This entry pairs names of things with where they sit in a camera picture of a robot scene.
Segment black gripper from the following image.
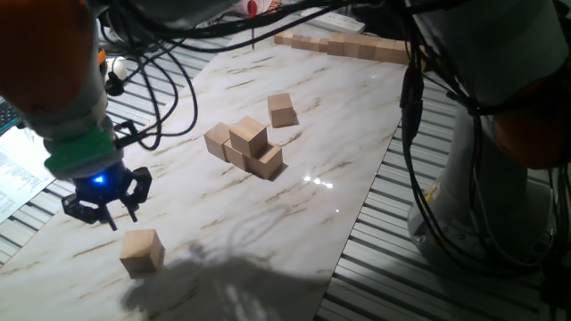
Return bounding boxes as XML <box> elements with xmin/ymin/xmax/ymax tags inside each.
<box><xmin>61</xmin><ymin>160</ymin><xmax>153</xmax><ymax>232</ymax></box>

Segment large wooden cube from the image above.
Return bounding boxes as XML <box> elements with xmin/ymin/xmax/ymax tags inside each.
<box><xmin>247</xmin><ymin>141</ymin><xmax>284</xmax><ymax>180</ymax></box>
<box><xmin>343</xmin><ymin>34</ymin><xmax>362</xmax><ymax>59</ymax></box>
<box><xmin>222</xmin><ymin>139</ymin><xmax>250</xmax><ymax>172</ymax></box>
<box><xmin>374</xmin><ymin>38</ymin><xmax>397</xmax><ymax>63</ymax></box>
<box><xmin>228</xmin><ymin>115</ymin><xmax>269</xmax><ymax>160</ymax></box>
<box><xmin>327</xmin><ymin>33</ymin><xmax>347</xmax><ymax>57</ymax></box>
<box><xmin>119</xmin><ymin>228</ymin><xmax>166</xmax><ymax>276</ymax></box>
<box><xmin>267</xmin><ymin>92</ymin><xmax>296</xmax><ymax>129</ymax></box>
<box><xmin>203</xmin><ymin>122</ymin><xmax>232</xmax><ymax>162</ymax></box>
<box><xmin>391</xmin><ymin>39</ymin><xmax>410</xmax><ymax>66</ymax></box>
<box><xmin>358</xmin><ymin>36</ymin><xmax>379</xmax><ymax>62</ymax></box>

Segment printed paper sheets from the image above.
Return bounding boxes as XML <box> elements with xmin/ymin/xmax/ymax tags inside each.
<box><xmin>0</xmin><ymin>127</ymin><xmax>57</xmax><ymax>224</ymax></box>

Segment black keyboard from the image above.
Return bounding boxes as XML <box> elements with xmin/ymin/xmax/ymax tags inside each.
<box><xmin>0</xmin><ymin>96</ymin><xmax>22</xmax><ymax>135</ymax></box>

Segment marble pattern board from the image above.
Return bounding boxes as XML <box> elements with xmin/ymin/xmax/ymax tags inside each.
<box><xmin>0</xmin><ymin>12</ymin><xmax>423</xmax><ymax>321</ymax></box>

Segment pink folded cloth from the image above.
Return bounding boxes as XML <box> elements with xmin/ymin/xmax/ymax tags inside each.
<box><xmin>236</xmin><ymin>0</ymin><xmax>282</xmax><ymax>17</ymax></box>

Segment red handled screwdriver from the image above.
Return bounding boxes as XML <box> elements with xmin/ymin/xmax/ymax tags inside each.
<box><xmin>247</xmin><ymin>0</ymin><xmax>259</xmax><ymax>50</ymax></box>

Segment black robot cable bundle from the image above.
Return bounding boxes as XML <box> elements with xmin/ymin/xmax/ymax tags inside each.
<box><xmin>95</xmin><ymin>0</ymin><xmax>571</xmax><ymax>313</ymax></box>

